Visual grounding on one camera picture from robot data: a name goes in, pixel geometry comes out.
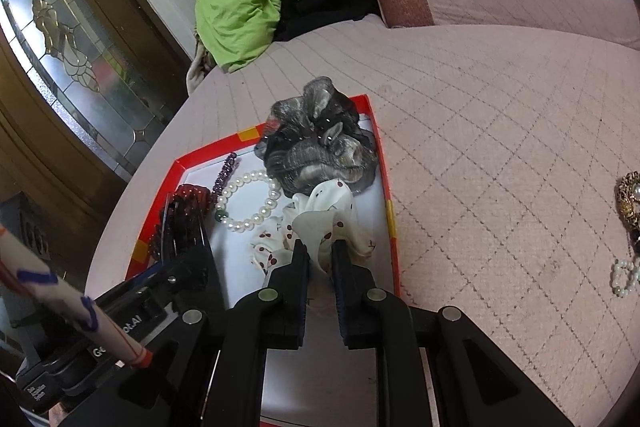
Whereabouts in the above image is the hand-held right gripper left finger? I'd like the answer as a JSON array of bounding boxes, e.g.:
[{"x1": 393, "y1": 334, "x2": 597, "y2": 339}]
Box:
[{"x1": 117, "y1": 241, "x2": 311, "y2": 427}]

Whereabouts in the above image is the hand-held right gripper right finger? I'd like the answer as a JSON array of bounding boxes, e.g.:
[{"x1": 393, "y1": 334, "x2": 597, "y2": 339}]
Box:
[{"x1": 330, "y1": 239, "x2": 576, "y2": 427}]

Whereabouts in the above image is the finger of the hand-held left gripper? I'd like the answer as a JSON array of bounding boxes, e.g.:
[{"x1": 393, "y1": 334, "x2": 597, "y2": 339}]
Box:
[{"x1": 95, "y1": 249, "x2": 223, "y2": 310}]

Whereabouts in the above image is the black claw hair clip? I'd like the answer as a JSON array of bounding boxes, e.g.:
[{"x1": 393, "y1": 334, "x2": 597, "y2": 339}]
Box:
[{"x1": 150, "y1": 199, "x2": 218, "y2": 268}]

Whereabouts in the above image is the red cardboard box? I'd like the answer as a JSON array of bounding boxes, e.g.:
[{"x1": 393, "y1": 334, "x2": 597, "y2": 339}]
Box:
[{"x1": 125, "y1": 94, "x2": 403, "y2": 427}]

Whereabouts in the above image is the white spotted scrunchie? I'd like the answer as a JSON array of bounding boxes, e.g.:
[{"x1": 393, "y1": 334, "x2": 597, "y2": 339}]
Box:
[{"x1": 248, "y1": 179, "x2": 375, "y2": 280}]

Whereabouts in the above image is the red polka dot scrunchie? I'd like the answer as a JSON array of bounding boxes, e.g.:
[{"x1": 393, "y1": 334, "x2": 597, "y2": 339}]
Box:
[{"x1": 149, "y1": 183, "x2": 213, "y2": 260}]

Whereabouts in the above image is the pearl bracelet with green bead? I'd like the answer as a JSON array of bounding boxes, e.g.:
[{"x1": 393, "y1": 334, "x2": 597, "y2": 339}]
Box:
[{"x1": 215, "y1": 170, "x2": 282, "y2": 235}]

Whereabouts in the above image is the black beaded barrette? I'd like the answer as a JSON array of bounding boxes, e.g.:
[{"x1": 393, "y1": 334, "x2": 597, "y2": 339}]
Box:
[{"x1": 212, "y1": 153, "x2": 242, "y2": 208}]

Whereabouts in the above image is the grey sheer scrunchie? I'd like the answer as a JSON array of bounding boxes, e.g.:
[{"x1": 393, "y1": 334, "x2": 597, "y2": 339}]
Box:
[{"x1": 254, "y1": 77, "x2": 376, "y2": 198}]

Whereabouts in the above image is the beige cloth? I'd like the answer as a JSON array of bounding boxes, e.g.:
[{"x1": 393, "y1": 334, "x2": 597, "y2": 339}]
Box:
[{"x1": 186, "y1": 34, "x2": 221, "y2": 95}]

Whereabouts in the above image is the wooden door with glass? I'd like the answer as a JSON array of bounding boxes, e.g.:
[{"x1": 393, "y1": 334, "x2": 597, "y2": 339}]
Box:
[{"x1": 0, "y1": 0, "x2": 193, "y2": 268}]

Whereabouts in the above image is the small pale bead bracelet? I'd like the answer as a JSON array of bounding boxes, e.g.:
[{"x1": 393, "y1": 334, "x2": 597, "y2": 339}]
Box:
[{"x1": 611, "y1": 257, "x2": 640, "y2": 297}]

